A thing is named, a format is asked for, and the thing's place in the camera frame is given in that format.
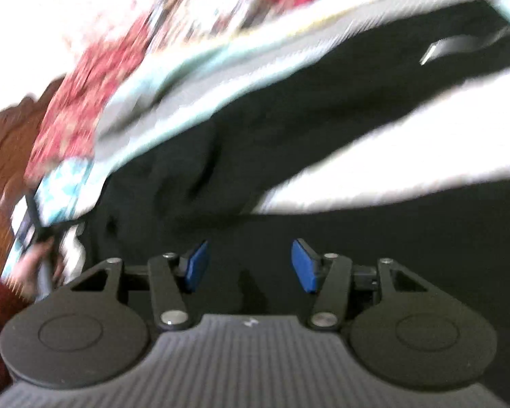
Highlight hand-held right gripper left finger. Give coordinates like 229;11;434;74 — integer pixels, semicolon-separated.
70;240;210;331

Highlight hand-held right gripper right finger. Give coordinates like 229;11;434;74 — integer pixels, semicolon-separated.
292;239;435;331

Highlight black pants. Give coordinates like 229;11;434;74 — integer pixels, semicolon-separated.
74;0;510;392

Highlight person's left hand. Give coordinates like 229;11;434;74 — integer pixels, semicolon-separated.
14;242;67;293

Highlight teal lattice pillow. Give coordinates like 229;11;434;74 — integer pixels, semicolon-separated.
33;157;108;227

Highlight carved wooden headboard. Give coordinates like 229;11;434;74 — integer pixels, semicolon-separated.
0;75;65;283

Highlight red floral blanket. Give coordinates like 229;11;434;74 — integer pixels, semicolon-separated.
24;0;247;179

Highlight patterned bedspread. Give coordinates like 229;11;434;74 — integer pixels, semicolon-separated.
96;0;510;217

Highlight cream floral cushion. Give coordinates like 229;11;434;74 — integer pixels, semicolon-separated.
144;0;260;56

